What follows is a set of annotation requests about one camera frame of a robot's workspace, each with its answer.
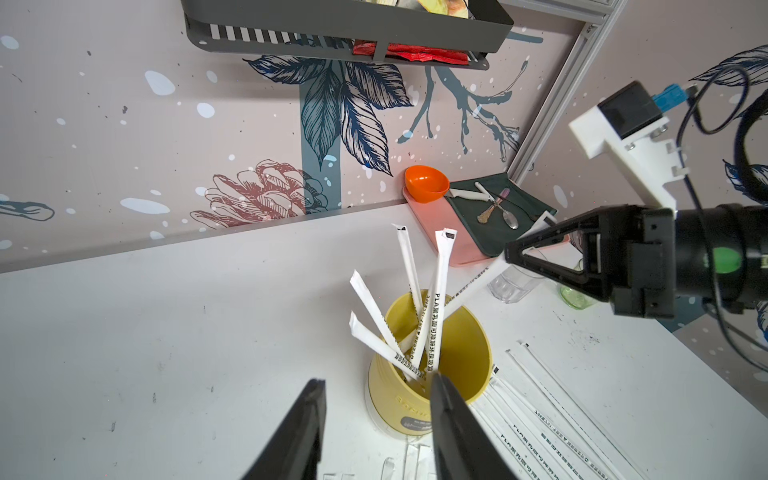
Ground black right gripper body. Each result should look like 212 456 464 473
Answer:
590 205 676 318

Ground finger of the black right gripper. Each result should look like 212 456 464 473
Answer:
506 254 611 302
503 210 600 264

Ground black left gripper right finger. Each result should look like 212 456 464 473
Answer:
430 373 517 480

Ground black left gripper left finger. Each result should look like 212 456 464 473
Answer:
242 379 327 480

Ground twelfth straw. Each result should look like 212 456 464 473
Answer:
398 211 557 352

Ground eleventh straw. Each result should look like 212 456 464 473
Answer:
510 341 649 479

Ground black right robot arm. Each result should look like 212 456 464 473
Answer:
504 204 767 319

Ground bundle wrapped straws in cup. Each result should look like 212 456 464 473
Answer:
349 225 457 384

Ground metal spoon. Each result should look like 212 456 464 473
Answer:
474 182 519 230

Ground clear plastic cup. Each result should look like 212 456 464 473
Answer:
488 265 545 304

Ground green mat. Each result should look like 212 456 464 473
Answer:
447 173 557 257

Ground wooden spoon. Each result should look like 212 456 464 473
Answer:
477 188 509 224

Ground pink tray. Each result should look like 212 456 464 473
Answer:
401 185 571 268

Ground orange bowl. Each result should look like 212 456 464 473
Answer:
404 165 450 203

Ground yellow straw cup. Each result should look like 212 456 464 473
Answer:
367 290 494 437

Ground Chuba cassava chips bag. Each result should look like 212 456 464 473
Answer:
372 0 470 66

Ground white handle knife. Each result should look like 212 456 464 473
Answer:
446 189 492 202

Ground black wall basket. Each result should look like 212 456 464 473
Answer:
181 1 514 70

